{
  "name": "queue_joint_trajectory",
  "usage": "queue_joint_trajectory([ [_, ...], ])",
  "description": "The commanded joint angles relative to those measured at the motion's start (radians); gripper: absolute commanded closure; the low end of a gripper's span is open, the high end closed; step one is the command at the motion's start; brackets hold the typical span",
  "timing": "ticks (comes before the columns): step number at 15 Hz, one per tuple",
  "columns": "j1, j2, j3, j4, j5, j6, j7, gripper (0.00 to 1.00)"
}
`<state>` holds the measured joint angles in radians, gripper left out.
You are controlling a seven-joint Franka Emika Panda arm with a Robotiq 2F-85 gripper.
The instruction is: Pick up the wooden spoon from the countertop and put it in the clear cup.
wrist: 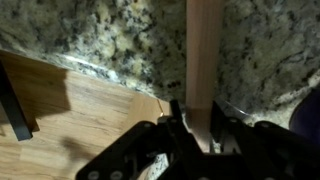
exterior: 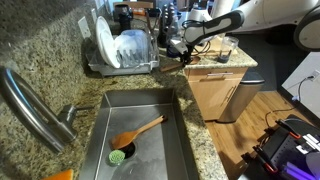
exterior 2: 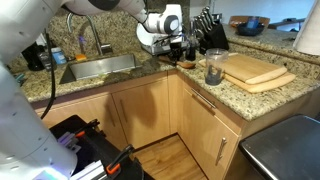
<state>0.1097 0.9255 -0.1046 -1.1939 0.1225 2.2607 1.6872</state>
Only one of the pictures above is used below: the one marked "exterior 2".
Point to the black robot cart with clamps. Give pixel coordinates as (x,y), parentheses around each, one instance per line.
(93,150)

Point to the large wooden cutting board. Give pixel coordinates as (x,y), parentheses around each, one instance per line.
(266,86)

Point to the dark glass bottle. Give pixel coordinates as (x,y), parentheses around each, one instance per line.
(190,53)

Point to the grey dish drying rack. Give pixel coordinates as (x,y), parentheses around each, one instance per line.
(155,49)

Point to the blue and white tub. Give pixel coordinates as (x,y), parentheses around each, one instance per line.
(59,56)

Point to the stainless steel trash can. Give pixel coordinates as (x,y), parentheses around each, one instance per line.
(286,150)

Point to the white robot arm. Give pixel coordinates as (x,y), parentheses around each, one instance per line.
(20,133)

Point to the curved stainless steel faucet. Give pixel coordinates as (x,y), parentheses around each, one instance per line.
(96,40)

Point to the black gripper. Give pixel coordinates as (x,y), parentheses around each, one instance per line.
(176,42)

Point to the light wood kitchen cabinets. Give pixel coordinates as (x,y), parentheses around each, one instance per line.
(140,106)

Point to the orange sponge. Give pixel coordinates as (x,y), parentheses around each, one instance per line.
(81,57)

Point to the small wooden cutting board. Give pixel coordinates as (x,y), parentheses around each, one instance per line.
(253,68)

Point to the clear plastic cup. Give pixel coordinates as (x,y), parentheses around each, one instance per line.
(216,66)

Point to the dark blue bowl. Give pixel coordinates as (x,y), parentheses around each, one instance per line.
(250,29)

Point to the black countertop device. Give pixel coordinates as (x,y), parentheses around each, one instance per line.
(33,58)

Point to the wooden spoon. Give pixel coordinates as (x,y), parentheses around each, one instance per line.
(186,64)

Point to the white dinner plate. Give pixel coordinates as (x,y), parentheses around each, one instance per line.
(142,36)

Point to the black knife block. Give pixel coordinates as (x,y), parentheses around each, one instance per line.
(215,40)

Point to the stainless steel sink basin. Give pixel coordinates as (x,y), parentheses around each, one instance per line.
(96,66)

